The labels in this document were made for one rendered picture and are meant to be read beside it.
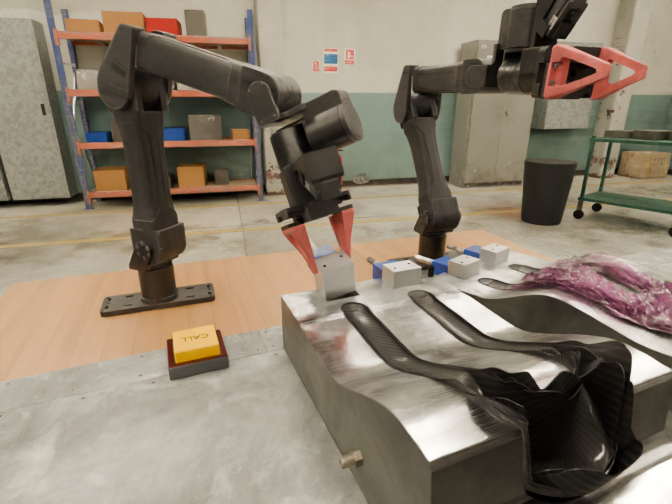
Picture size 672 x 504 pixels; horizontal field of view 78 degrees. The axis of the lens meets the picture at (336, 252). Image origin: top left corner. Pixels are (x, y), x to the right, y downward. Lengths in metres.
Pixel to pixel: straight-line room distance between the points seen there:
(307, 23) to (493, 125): 2.86
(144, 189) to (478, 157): 5.86
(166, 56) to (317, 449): 0.56
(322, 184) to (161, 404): 0.34
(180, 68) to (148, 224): 0.26
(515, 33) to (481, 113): 5.58
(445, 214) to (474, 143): 5.41
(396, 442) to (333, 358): 0.16
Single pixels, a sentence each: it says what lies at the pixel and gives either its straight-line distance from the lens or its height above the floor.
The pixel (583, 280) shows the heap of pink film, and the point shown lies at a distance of 0.71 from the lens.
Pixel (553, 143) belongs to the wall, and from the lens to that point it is 7.81.
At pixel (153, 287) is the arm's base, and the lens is 0.83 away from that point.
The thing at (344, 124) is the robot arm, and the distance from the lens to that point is 0.55.
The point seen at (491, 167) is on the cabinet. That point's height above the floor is 0.29.
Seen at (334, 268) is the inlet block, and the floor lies 0.94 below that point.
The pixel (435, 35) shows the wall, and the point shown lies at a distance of 6.58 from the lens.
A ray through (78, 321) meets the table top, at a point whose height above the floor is 0.80.
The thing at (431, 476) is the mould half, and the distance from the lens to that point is 0.32.
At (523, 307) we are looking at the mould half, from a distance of 0.70.
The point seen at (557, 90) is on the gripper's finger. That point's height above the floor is 1.17.
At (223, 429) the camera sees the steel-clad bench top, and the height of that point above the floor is 0.80.
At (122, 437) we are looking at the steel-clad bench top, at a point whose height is 0.80.
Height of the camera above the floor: 1.16
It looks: 20 degrees down
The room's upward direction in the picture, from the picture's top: straight up
